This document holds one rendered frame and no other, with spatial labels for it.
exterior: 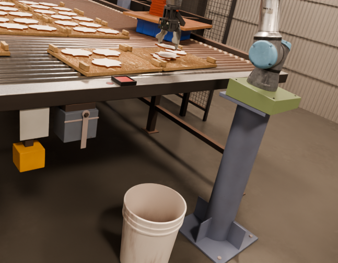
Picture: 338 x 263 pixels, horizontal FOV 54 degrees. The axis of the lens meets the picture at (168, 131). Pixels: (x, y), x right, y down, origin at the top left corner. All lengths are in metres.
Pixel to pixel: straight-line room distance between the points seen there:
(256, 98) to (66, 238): 1.21
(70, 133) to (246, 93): 0.80
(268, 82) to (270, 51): 0.21
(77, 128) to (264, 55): 0.81
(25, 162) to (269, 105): 1.01
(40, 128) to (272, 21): 1.00
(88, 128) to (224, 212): 0.96
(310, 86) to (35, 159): 4.15
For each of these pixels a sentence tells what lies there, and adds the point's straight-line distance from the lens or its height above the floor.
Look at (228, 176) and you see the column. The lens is 1.81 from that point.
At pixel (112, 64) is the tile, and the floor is 0.95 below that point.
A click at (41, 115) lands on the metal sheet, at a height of 0.82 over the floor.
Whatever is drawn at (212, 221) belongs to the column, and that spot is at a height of 0.13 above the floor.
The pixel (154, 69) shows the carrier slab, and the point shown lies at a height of 0.93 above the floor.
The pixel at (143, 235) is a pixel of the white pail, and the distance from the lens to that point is 1.57.
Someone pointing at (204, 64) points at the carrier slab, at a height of 0.94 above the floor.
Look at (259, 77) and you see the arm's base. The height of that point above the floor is 0.99.
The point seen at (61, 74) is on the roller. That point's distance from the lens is 1.39.
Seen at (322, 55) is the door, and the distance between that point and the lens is 4.87.
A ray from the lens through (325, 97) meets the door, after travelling 4.88.
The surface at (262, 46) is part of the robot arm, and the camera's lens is 1.47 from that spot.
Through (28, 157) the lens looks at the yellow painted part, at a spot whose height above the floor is 0.68.
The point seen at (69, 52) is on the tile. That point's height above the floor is 0.95.
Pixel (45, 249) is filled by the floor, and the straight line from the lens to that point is 1.88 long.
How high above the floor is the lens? 1.35
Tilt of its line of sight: 25 degrees down
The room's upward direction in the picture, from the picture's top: 12 degrees clockwise
